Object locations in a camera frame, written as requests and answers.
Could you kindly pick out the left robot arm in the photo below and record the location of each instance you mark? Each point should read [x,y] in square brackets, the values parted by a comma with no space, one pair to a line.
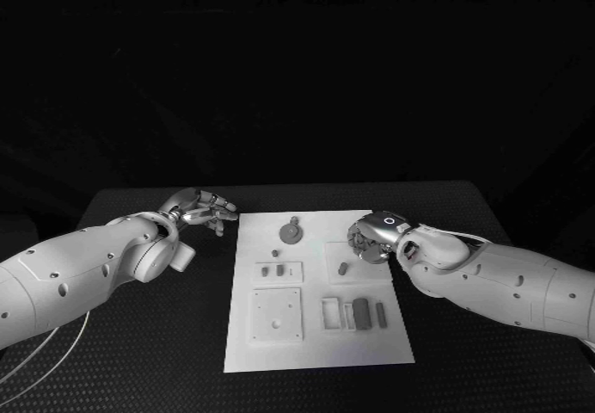
[88,258]

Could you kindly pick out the large grey cylinder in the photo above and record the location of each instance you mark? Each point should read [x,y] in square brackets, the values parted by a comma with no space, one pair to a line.
[362,314]

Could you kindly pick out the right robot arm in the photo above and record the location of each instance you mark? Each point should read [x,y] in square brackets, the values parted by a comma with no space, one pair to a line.
[488,274]

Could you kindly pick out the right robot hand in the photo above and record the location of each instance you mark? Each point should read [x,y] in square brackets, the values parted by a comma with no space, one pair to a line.
[379,232]

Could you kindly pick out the white task board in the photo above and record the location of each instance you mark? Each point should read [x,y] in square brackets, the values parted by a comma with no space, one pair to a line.
[316,290]

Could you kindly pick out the thin grey cylinder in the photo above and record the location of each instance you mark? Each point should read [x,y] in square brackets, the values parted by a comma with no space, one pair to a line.
[381,315]

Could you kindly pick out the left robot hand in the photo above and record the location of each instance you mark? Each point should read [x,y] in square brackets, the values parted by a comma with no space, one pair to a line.
[201,209]

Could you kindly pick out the grey plug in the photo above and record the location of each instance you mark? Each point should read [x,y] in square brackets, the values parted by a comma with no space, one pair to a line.
[280,270]

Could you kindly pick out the grey oblong peg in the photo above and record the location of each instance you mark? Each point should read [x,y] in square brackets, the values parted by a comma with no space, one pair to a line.
[342,268]

